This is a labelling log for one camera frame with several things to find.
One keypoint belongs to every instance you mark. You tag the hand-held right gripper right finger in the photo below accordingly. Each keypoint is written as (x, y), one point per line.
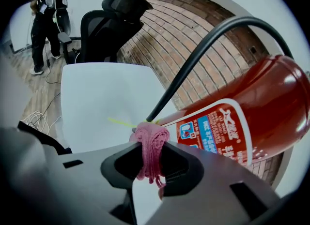
(213, 195)

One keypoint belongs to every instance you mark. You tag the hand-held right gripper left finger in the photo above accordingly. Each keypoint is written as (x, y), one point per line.
(84, 175)

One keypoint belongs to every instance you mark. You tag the pink cloth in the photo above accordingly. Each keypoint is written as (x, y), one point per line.
(151, 141)

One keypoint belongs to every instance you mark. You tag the red fire extinguisher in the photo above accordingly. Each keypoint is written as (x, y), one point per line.
(266, 108)

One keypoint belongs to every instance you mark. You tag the black office chair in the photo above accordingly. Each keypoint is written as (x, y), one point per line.
(109, 30)

